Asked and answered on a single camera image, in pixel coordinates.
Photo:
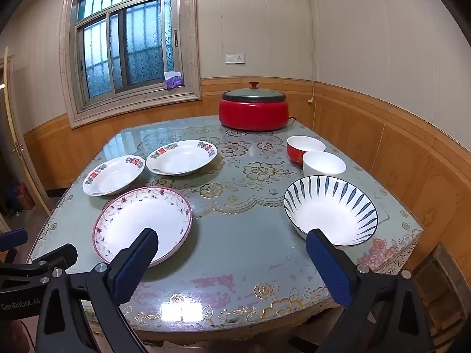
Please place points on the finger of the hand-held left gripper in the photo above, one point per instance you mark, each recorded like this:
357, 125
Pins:
59, 253
13, 239

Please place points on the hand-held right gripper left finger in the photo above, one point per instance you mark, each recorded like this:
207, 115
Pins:
135, 263

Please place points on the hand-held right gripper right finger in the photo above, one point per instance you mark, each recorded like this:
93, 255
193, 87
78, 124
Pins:
327, 268

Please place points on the pink floral rim plate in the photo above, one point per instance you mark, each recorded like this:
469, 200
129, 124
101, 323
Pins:
125, 213

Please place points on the blue striped white bowl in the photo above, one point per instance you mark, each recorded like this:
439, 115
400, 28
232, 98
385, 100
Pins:
327, 213

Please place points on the white plate red print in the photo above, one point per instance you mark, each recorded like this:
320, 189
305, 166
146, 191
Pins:
180, 160
110, 178

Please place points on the plain white bowl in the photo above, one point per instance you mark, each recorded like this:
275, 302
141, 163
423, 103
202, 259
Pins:
323, 163

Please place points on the red bowl white inside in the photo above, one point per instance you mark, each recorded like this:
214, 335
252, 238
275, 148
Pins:
294, 154

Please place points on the cardboard box red top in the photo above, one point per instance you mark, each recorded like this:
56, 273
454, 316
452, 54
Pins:
25, 196

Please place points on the glass-topped dining table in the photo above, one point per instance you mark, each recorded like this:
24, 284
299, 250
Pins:
239, 242

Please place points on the light wooden door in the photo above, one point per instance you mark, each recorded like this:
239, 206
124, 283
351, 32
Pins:
18, 132

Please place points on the wooden chair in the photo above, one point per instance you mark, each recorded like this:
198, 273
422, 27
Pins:
441, 286

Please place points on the red electric pot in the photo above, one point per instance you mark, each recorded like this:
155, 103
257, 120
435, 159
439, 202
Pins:
250, 114

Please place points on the purple tissue pack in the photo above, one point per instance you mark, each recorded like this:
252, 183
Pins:
173, 81

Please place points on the glass pot lid red knob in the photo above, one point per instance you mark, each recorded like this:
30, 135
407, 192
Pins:
254, 93

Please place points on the window with stone frame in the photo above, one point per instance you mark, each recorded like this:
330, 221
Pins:
140, 55

